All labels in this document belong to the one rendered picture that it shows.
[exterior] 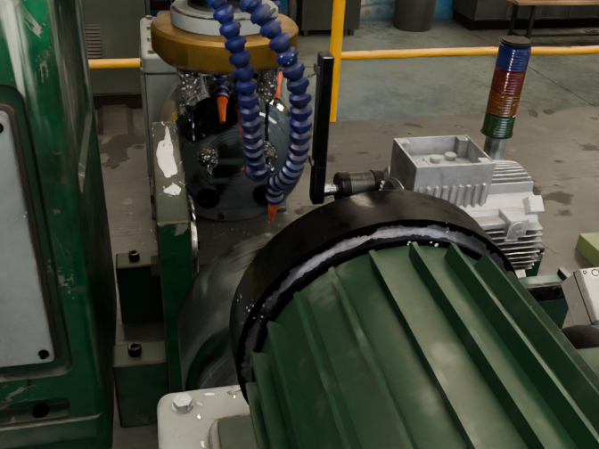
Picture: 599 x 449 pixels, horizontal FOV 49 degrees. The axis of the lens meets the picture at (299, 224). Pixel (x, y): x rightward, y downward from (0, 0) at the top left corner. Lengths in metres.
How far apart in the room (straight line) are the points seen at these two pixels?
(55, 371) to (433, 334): 0.64
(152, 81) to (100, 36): 2.73
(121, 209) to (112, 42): 2.62
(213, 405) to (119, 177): 1.16
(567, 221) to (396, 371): 1.34
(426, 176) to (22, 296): 0.55
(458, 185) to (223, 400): 0.56
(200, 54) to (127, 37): 3.28
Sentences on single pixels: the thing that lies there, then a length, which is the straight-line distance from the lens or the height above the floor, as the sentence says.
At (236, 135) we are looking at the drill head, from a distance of 1.14.
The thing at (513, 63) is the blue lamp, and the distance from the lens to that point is 1.33.
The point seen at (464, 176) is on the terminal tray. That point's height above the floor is 1.13.
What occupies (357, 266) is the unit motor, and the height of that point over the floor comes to 1.35.
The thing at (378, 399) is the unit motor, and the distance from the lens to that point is 0.29.
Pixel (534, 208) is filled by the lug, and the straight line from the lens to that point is 1.03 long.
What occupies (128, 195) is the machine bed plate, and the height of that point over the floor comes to 0.80.
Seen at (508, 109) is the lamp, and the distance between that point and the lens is 1.36.
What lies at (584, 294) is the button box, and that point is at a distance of 0.91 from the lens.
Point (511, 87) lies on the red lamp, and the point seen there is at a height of 1.13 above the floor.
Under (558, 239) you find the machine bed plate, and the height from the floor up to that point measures 0.80.
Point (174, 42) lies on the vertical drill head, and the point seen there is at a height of 1.33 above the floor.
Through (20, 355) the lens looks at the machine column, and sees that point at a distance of 0.86.
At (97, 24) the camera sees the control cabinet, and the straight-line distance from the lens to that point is 4.03.
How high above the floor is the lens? 1.55
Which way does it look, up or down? 31 degrees down
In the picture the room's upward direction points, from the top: 3 degrees clockwise
